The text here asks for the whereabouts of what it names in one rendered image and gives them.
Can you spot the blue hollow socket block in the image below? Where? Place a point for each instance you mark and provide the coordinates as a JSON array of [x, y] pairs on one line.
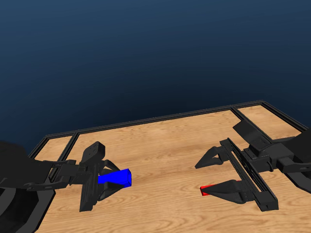
[[116, 177]]

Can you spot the thin red peg bar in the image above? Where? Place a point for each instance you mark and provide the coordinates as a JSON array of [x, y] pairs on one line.
[[205, 190]]

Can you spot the black table frame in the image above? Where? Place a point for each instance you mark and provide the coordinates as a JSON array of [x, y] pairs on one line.
[[158, 119]]

